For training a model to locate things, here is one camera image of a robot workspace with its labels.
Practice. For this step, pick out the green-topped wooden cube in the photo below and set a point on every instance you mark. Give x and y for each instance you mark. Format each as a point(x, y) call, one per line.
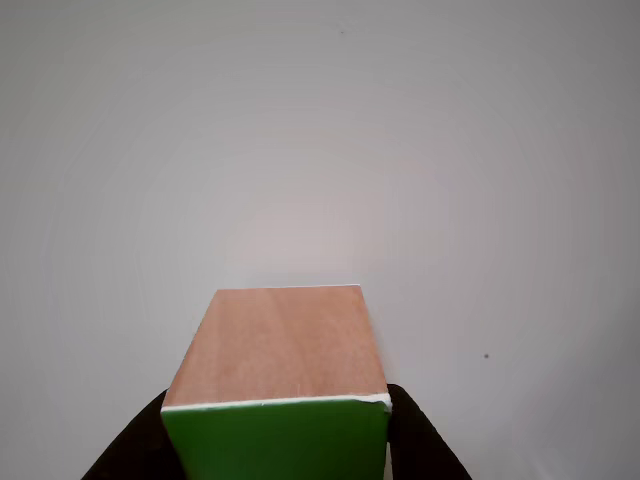
point(280, 350)

